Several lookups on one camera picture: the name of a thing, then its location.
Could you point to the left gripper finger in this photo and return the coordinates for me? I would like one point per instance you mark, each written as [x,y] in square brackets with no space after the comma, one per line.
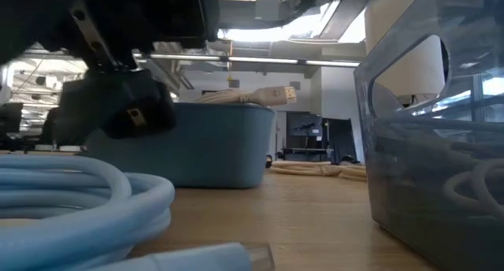
[78,109]
[153,113]

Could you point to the blue plastic bin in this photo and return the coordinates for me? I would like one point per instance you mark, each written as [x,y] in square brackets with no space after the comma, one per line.
[197,145]

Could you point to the ceiling light strip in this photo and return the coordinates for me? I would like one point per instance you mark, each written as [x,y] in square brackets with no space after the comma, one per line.
[264,60]
[332,63]
[185,57]

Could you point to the black background monitor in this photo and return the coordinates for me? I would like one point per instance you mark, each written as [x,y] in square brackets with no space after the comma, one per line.
[10,119]

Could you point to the grey ceiling box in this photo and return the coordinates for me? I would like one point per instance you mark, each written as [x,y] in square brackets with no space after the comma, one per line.
[267,9]

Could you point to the dark background table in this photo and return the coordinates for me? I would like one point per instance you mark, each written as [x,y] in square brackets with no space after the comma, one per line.
[305,153]

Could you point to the black background cabinet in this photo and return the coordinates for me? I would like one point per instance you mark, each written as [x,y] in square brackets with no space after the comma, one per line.
[338,141]

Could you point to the black dome object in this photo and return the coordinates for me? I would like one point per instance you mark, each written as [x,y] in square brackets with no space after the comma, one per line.
[349,159]

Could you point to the clear grey plastic bin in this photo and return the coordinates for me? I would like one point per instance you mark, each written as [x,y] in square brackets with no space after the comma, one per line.
[413,231]

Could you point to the grey wall vent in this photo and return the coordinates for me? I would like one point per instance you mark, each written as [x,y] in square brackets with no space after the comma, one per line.
[234,83]
[295,85]

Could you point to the dark wall monitor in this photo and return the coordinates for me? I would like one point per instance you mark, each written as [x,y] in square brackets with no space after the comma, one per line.
[303,125]

